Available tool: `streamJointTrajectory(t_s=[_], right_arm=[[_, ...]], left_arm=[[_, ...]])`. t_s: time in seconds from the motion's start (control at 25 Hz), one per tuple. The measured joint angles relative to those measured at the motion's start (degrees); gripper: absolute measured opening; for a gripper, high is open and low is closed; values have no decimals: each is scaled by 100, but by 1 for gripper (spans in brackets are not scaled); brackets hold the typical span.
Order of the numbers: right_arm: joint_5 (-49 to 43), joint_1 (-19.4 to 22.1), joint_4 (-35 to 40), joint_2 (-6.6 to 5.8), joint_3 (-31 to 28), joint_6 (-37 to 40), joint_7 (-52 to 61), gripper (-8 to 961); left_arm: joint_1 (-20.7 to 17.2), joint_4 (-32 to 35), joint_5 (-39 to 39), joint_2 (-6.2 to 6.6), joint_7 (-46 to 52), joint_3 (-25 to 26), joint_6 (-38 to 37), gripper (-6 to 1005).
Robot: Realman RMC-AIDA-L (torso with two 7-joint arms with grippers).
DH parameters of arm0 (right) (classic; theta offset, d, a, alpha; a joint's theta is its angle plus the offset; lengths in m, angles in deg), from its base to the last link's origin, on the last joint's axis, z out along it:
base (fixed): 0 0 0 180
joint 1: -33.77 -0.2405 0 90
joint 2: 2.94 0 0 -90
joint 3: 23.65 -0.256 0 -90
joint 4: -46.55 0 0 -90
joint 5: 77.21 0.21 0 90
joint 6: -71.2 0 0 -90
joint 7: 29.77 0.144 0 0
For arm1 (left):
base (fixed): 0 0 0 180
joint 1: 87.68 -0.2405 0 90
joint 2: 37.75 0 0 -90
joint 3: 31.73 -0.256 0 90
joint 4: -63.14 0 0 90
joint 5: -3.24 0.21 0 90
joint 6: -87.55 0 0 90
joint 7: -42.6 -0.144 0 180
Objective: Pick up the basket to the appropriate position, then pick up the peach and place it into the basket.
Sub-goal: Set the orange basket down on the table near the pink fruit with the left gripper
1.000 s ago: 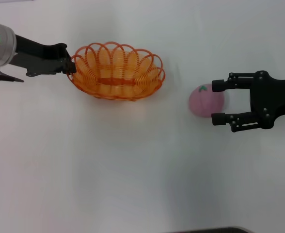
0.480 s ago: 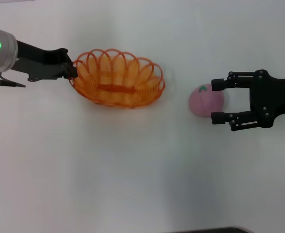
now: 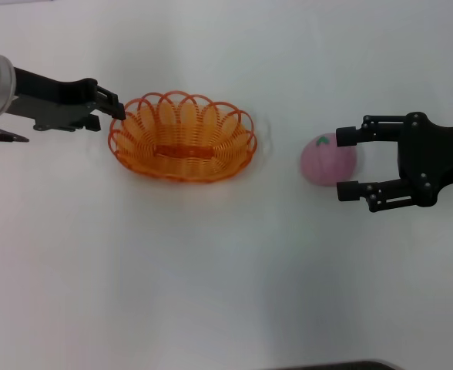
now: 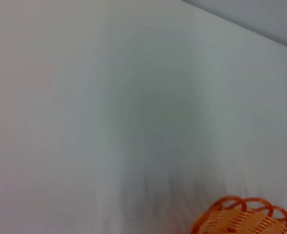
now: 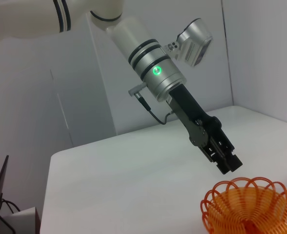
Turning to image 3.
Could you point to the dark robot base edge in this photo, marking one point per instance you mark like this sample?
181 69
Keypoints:
338 365

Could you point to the orange woven plastic basket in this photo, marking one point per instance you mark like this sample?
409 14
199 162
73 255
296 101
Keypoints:
184 162

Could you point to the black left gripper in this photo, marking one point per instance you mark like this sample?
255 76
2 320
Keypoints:
53 104

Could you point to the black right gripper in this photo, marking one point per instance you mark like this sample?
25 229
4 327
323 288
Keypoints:
430 154

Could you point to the pink toy peach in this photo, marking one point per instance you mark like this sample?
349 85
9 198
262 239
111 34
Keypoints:
326 165

